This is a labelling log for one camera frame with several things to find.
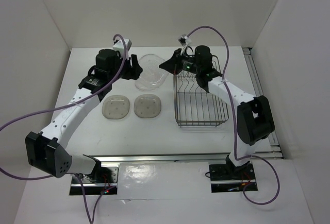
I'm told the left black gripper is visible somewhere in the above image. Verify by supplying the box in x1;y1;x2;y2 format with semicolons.
108;52;142;82

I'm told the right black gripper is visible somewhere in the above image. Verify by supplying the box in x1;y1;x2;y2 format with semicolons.
160;48;201;75

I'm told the clear plate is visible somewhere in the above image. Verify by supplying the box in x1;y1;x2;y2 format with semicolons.
135;77;163;91
139;54;169;83

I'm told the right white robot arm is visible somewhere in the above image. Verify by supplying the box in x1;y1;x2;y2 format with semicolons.
159;45;275;179

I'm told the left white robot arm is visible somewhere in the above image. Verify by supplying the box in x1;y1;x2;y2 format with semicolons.
25;49;142;182

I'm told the smoky plate front right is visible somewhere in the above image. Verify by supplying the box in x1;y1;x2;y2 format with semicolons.
134;94;162;118

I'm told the smoky plate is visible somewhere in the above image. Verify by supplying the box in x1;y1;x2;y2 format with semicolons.
102;95;130;120
134;94;162;118

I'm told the smoky plate front left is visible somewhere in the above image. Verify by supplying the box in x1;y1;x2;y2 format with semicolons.
102;95;130;120

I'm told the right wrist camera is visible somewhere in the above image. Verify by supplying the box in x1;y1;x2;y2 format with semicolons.
178;34;192;55

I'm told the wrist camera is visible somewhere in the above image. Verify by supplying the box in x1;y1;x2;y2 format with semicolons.
178;34;192;55
112;38;132;56

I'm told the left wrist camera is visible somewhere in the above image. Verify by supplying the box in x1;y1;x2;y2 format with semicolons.
112;38;132;56

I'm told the metal wire dish rack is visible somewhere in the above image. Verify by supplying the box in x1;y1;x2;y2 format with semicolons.
173;58;229;129

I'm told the aluminium rail front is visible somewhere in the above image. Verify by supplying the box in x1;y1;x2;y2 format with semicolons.
40;154;233;164

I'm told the aluminium rail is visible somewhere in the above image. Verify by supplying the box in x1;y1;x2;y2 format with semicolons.
242;47;284;160
40;154;233;164

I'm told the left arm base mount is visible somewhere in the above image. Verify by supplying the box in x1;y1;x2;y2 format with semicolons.
69;164;119;196

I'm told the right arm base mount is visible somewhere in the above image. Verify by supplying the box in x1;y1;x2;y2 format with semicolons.
205;156;258;193

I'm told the aluminium rail right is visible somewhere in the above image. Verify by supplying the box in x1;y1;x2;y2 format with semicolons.
242;47;284;160

